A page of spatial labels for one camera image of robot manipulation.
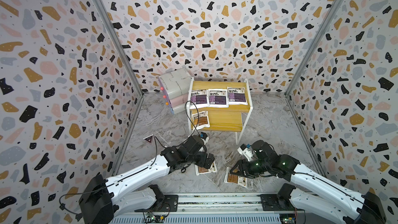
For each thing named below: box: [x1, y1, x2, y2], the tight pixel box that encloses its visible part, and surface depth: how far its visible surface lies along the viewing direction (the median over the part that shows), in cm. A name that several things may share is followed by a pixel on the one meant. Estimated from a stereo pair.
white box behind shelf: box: [157, 67, 193, 110], surface depth 99 cm
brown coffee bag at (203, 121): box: [191, 110, 211, 131], surface depth 85 cm
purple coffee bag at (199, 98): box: [189, 89, 210, 109], surface depth 73 cm
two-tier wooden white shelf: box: [186, 77, 253, 146], surface depth 76 cm
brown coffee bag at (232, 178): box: [223, 166, 248, 188], surface depth 80 cm
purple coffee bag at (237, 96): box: [226, 86, 249, 106], surface depth 75 cm
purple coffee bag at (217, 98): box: [206, 88, 230, 108], surface depth 74 cm
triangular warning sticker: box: [142, 133, 154, 144], surface depth 99 cm
